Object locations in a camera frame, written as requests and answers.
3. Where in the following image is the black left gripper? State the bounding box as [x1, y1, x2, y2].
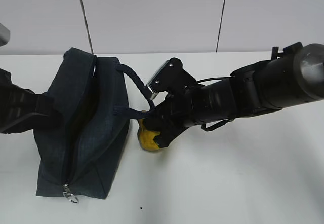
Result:
[1, 69, 63, 134]

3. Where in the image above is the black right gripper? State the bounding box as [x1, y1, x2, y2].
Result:
[138, 96, 203, 148]

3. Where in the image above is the yellow pear-shaped fruit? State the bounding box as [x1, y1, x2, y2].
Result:
[137, 116, 161, 152]

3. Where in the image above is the dark blue lunch bag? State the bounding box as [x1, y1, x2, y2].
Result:
[33, 48, 154, 203]

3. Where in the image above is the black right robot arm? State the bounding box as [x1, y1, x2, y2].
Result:
[138, 42, 323, 152]

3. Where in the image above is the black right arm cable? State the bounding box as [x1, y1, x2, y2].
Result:
[194, 76, 235, 132]

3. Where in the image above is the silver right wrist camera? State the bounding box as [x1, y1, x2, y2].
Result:
[145, 60, 175, 100]

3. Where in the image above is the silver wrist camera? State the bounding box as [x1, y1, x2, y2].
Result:
[145, 60, 175, 100]
[0, 24, 11, 47]

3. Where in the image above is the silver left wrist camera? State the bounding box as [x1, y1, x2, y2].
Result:
[0, 24, 11, 47]

